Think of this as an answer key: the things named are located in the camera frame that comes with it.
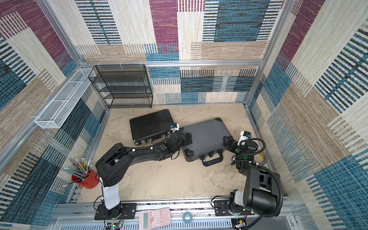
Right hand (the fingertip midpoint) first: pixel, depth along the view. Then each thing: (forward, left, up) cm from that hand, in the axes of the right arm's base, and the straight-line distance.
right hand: (229, 141), depth 91 cm
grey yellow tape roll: (-10, -21, -6) cm, 24 cm away
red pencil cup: (-21, +82, +3) cm, 84 cm away
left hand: (+2, +25, +2) cm, 25 cm away
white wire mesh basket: (+3, +90, +28) cm, 94 cm away
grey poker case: (-3, +14, +5) cm, 15 cm away
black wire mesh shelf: (+42, +74, +12) cm, 86 cm away
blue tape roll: (-39, +27, -7) cm, 48 cm away
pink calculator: (-39, +43, -5) cm, 59 cm away
